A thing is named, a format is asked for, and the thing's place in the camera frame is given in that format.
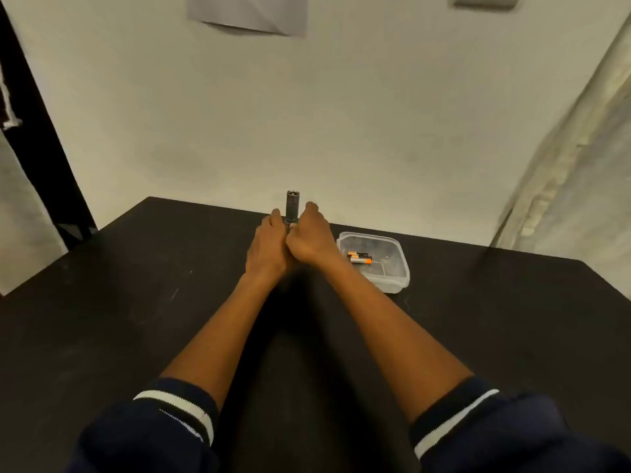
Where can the person's left hand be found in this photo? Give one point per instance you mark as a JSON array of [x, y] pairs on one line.
[[266, 251]]

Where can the person's right hand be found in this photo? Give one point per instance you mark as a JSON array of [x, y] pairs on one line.
[[310, 241]]

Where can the grey metal flashlight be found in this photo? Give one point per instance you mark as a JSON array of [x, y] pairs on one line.
[[293, 204]]

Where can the person's right forearm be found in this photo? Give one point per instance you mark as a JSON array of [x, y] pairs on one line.
[[389, 339]]

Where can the person's left forearm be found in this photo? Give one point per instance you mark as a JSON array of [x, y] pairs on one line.
[[222, 339]]

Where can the clear plastic container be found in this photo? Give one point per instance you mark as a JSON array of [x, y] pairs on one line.
[[389, 275]]

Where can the navy striped sweater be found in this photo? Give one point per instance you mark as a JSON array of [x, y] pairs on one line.
[[148, 438]]

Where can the grey paper sheet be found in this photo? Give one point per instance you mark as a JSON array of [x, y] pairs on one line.
[[246, 12]]

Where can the white curtain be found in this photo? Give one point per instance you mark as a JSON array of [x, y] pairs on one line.
[[581, 192]]

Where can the black door frame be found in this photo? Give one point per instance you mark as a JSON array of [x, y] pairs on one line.
[[34, 142]]

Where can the grey wall switch plate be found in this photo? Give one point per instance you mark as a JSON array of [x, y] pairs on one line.
[[485, 0]]

